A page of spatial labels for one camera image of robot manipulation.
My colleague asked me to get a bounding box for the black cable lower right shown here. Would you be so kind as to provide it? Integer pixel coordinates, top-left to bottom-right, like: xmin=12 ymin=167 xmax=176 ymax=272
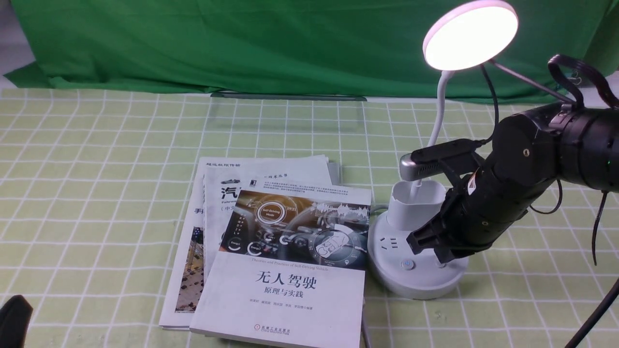
xmin=565 ymin=191 xmax=619 ymax=348

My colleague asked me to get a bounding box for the clear acrylic sheet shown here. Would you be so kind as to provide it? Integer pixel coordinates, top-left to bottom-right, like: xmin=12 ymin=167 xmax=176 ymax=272
xmin=207 ymin=92 xmax=367 ymax=134

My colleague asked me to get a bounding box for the black object bottom left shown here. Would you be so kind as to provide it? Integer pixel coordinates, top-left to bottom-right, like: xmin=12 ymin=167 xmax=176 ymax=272
xmin=0 ymin=294 xmax=33 ymax=348

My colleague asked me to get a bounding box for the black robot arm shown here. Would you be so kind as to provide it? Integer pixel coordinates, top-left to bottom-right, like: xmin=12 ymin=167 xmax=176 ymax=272
xmin=401 ymin=103 xmax=619 ymax=263

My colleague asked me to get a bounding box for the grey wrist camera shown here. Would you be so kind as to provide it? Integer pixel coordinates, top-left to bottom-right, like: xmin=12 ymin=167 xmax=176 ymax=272
xmin=399 ymin=139 xmax=486 ymax=184

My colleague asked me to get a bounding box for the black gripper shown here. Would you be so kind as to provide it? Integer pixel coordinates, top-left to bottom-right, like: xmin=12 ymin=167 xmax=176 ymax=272
xmin=406 ymin=169 xmax=555 ymax=264

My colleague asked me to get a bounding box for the white desk lamp with sockets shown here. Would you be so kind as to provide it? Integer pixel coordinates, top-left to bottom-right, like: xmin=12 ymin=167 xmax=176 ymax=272
xmin=368 ymin=0 xmax=519 ymax=300

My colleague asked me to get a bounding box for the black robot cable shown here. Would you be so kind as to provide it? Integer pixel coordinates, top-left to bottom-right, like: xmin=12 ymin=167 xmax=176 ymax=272
xmin=480 ymin=54 xmax=619 ymax=216

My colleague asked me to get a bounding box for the green checkered tablecloth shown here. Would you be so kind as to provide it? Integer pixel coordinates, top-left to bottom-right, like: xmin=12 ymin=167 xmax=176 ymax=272
xmin=0 ymin=89 xmax=618 ymax=348

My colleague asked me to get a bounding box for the white bottom book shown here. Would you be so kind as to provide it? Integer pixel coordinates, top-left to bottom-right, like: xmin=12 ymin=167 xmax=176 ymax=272
xmin=159 ymin=155 xmax=330 ymax=331

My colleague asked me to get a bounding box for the self-driving book top cover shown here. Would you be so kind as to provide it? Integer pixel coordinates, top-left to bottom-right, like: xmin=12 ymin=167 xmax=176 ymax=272
xmin=190 ymin=178 xmax=373 ymax=348

